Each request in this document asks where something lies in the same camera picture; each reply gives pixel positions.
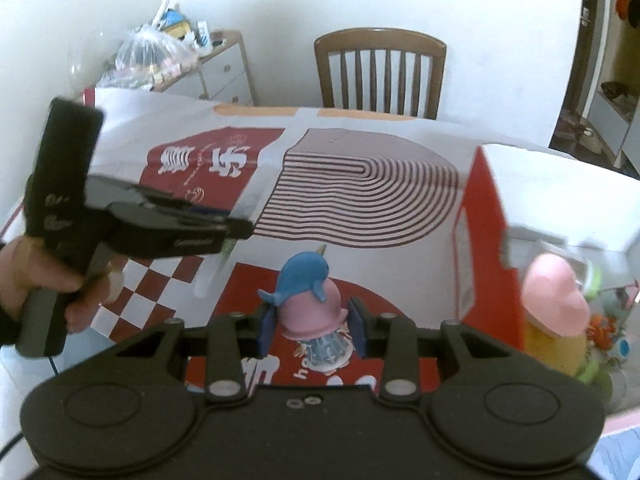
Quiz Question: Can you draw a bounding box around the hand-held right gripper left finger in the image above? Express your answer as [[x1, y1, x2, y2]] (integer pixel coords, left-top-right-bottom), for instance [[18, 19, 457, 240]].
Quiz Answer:
[[115, 305, 278, 403]]

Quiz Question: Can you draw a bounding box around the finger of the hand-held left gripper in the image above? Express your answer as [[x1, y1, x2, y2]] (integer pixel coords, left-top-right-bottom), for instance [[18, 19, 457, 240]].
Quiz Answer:
[[142, 217, 254, 261], [132, 185, 232, 224]]

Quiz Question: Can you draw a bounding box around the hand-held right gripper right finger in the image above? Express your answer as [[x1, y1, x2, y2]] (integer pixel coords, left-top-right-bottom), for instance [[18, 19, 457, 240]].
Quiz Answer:
[[350, 297, 506, 403]]

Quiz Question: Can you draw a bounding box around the blue pink narwhal toy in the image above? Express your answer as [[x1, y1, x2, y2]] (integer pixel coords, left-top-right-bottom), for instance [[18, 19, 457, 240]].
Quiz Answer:
[[257, 244, 351, 376]]

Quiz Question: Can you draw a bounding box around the red cardboard box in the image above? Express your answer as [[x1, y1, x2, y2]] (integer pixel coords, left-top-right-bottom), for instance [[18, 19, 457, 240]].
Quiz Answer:
[[452, 144, 640, 401]]

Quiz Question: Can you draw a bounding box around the yellow plastic container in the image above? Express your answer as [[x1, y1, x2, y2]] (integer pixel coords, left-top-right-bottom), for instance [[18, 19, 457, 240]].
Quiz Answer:
[[524, 317, 588, 377]]

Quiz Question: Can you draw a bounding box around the pink plastic container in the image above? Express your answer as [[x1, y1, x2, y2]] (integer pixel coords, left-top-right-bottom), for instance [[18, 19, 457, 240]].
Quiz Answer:
[[521, 254, 592, 337]]

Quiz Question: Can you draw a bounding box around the orange toy keychain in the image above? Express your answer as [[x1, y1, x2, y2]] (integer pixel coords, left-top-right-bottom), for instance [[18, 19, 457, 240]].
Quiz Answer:
[[587, 312, 618, 351]]

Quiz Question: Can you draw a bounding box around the green lip balm tube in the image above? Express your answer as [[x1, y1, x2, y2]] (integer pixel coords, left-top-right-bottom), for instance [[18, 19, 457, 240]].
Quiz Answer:
[[586, 257, 605, 303]]

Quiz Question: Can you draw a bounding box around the toothpick jar with green lid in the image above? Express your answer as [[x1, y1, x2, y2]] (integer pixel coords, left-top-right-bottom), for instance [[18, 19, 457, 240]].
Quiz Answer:
[[575, 357, 631, 406]]

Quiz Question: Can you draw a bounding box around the person's left hand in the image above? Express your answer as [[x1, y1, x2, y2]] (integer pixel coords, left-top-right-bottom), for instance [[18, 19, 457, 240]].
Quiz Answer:
[[0, 235, 123, 333]]

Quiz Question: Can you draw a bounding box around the clear plastic dome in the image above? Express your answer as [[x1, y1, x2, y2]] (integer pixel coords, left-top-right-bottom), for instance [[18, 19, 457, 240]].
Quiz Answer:
[[67, 30, 126, 96]]

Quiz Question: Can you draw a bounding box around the clear plastic bag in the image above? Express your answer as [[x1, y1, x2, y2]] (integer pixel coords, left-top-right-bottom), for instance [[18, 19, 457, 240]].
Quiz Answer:
[[97, 22, 201, 93]]

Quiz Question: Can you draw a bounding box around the white drawer cabinet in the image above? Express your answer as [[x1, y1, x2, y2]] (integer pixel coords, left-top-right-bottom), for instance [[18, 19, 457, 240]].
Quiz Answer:
[[165, 30, 256, 107]]

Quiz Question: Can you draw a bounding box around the red white printed tablecloth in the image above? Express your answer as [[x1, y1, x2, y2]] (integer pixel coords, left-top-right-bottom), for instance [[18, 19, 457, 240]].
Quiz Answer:
[[0, 87, 640, 396]]

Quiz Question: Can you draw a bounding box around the blue yellow packet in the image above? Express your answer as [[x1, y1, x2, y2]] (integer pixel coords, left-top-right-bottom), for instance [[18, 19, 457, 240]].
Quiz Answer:
[[160, 7, 193, 41]]

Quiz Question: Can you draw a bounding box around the brown wooden chair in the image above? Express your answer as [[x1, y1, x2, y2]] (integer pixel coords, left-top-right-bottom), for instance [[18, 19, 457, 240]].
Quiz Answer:
[[314, 26, 447, 120]]

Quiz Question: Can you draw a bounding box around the white cabinet unit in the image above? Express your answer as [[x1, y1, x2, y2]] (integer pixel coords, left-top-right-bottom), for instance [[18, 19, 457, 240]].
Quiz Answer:
[[582, 0, 640, 176]]

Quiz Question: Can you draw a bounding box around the dark wooden door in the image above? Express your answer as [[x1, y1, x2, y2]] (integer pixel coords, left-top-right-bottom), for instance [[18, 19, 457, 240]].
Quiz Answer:
[[547, 0, 621, 151]]

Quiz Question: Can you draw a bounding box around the black cable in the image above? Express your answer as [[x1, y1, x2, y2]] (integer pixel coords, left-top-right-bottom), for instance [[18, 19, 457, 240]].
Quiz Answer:
[[0, 355, 61, 461]]

